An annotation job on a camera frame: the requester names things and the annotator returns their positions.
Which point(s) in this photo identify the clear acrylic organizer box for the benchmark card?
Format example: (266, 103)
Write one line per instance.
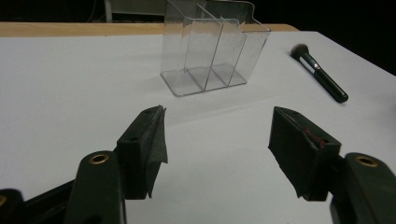
(205, 56)

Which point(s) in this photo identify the grey panel with white post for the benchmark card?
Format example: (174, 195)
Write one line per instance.
(137, 6)

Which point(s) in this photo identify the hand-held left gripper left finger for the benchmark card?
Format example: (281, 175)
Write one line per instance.
(141, 155)

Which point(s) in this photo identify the black makeup brush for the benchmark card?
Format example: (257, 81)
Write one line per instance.
(327, 81)

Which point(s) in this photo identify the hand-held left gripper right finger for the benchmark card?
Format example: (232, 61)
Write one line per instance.
(305, 149)

